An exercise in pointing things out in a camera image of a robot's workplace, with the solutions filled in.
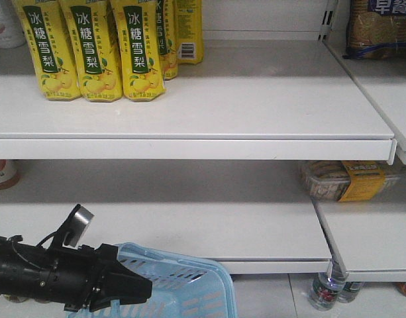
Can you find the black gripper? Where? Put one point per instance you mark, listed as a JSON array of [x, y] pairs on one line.
[[93, 278]]

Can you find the yellow pear drink bottle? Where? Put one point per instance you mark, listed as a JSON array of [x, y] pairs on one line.
[[189, 32], [93, 34], [143, 78], [166, 33], [50, 48]]

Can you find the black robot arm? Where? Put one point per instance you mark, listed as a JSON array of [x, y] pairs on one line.
[[24, 270]]

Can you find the white pink yoghurt bottle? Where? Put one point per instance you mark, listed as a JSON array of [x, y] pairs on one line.
[[11, 32]]

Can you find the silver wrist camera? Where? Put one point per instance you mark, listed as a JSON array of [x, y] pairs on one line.
[[73, 228]]

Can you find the white store shelving unit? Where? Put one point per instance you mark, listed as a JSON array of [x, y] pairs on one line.
[[210, 168]]

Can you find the breakfast biscuit packet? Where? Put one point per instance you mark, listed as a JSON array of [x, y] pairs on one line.
[[376, 30]]

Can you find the light blue plastic basket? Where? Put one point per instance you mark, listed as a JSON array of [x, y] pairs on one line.
[[182, 286]]

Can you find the clear tray cookie pack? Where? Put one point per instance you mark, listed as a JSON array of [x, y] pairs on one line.
[[331, 180]]

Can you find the clear water bottle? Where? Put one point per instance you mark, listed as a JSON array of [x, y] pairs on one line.
[[325, 290], [350, 291]]

